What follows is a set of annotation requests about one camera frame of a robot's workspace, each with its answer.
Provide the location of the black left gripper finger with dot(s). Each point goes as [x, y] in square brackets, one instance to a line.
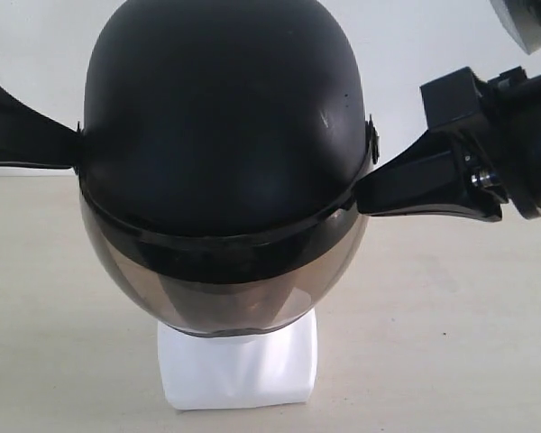
[31, 140]

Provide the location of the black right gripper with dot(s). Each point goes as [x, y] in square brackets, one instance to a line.
[498, 123]

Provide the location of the black helmet with visor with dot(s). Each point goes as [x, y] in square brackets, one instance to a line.
[222, 141]

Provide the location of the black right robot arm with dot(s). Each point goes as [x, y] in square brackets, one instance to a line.
[480, 151]

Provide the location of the white mannequin head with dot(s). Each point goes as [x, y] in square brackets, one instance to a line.
[240, 372]

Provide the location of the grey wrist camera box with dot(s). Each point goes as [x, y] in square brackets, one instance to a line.
[521, 19]

